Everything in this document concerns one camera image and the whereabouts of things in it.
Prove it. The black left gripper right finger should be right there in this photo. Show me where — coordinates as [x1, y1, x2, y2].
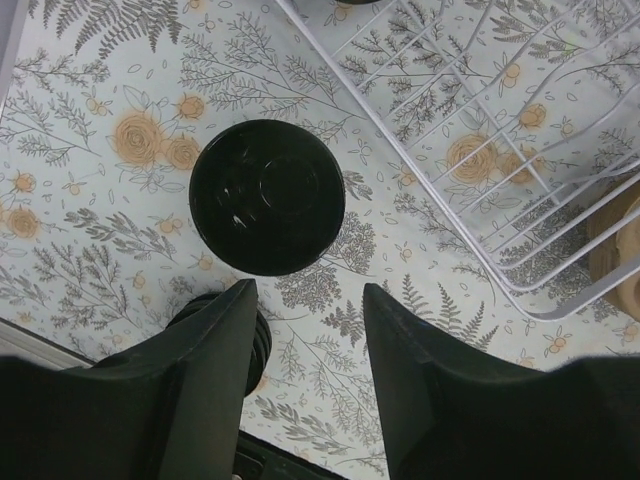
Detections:
[363, 284, 639, 479]

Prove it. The floral table mat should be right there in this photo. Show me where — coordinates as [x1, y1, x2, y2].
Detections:
[1, 1, 639, 479]

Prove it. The black takeout coffee cup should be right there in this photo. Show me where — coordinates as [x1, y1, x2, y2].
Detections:
[189, 119, 346, 277]

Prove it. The white wire dish rack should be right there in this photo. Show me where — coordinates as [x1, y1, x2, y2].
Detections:
[281, 1, 639, 321]

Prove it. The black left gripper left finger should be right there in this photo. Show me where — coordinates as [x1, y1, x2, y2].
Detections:
[1, 280, 257, 479]

